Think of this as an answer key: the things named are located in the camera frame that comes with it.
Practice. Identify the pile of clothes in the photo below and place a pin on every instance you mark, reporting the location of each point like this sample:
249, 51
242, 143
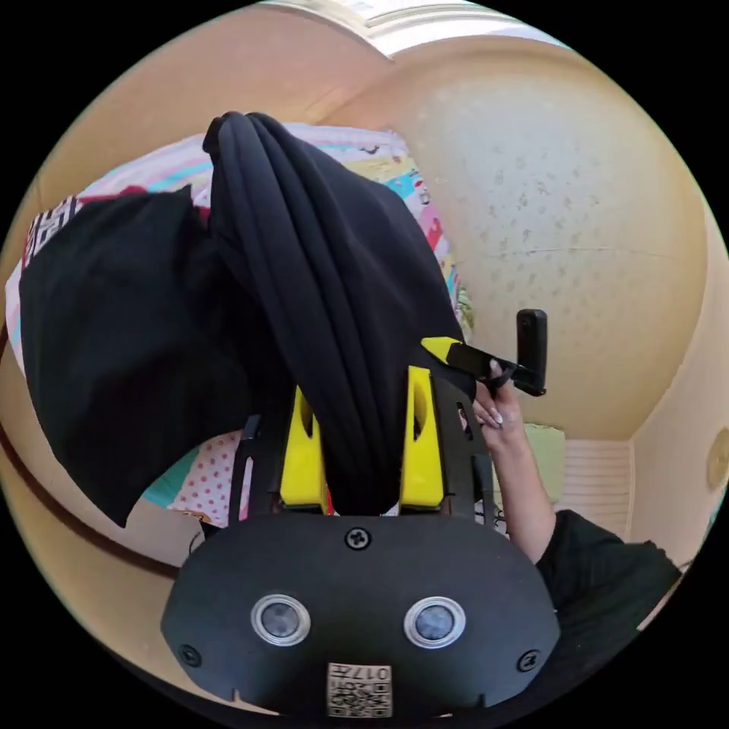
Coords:
50, 225

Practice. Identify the person's right forearm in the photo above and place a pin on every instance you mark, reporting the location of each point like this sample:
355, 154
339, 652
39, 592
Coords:
521, 490

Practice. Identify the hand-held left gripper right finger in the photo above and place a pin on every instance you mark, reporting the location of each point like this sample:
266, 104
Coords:
422, 464

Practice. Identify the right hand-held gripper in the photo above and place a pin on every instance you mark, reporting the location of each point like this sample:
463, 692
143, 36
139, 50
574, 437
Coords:
477, 360

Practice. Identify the person's right hand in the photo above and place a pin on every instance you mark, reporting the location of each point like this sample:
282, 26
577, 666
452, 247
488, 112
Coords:
496, 413

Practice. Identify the black pants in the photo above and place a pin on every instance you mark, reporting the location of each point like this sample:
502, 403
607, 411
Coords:
319, 273

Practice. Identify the white framed window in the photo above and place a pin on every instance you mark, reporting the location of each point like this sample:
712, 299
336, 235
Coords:
410, 23

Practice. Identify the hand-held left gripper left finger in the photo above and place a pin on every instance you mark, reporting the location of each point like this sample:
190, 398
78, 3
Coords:
301, 461

